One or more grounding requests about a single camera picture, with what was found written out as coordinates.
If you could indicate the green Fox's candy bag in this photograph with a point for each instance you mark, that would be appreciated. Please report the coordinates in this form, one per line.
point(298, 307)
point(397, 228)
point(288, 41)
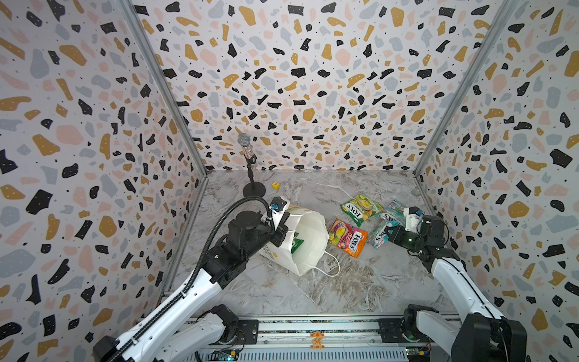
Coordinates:
point(296, 242)

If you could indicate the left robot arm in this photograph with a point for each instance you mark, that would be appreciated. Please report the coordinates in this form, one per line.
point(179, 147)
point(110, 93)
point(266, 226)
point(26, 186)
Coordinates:
point(165, 334)

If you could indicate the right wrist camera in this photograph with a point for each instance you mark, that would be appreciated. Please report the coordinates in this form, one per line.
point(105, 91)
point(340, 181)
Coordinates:
point(413, 217)

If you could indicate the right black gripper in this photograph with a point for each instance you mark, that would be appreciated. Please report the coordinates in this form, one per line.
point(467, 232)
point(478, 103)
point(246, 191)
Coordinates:
point(397, 233)

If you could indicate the orange Fox's candy bag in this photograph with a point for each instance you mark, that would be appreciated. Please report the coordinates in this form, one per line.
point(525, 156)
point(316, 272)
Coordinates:
point(350, 239)

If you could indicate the green circuit board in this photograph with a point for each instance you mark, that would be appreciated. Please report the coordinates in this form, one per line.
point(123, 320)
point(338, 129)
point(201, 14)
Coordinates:
point(224, 355)

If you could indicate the white paper shopping bag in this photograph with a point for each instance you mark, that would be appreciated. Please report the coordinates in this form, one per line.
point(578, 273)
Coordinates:
point(304, 245)

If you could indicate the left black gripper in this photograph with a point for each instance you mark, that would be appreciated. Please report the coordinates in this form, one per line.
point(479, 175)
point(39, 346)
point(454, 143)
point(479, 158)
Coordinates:
point(280, 231)

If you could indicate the microphone on black stand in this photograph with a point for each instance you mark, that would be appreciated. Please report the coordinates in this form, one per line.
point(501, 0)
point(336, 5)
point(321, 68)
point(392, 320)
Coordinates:
point(253, 188)

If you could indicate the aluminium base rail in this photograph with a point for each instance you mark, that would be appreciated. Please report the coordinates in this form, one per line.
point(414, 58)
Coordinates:
point(346, 337)

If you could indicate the yellow-green Fox's candy bag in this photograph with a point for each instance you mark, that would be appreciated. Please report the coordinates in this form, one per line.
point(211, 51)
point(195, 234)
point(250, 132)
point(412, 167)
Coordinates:
point(361, 207)

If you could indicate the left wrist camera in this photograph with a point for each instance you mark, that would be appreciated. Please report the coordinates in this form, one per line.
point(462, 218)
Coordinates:
point(279, 206)

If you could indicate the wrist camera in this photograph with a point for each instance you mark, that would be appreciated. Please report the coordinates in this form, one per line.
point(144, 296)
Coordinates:
point(279, 206)
point(413, 217)

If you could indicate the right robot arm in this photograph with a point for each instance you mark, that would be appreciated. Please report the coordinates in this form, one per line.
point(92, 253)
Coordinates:
point(484, 334)

